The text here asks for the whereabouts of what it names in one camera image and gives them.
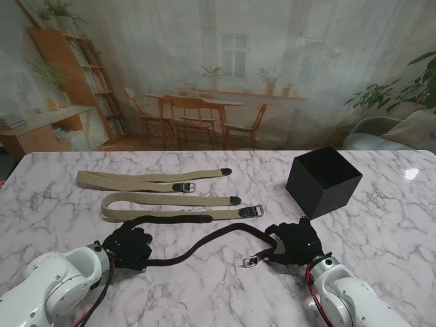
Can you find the black open storage box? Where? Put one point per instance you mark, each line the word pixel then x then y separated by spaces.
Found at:
pixel 327 190

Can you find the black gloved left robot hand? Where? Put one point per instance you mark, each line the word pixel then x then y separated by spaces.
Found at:
pixel 129 250

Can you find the printed room scene backdrop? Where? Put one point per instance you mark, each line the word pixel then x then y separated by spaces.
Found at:
pixel 218 51

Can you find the dark brown woven belt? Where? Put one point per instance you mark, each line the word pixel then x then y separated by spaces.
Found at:
pixel 211 236

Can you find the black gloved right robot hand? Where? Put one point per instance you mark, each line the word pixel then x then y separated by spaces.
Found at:
pixel 299 245

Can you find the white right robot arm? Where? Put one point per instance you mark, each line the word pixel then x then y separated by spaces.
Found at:
pixel 351 296

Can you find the beige woven belt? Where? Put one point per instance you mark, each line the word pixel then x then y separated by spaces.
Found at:
pixel 170 199
pixel 136 178

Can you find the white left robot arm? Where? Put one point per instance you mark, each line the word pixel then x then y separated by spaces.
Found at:
pixel 51 282

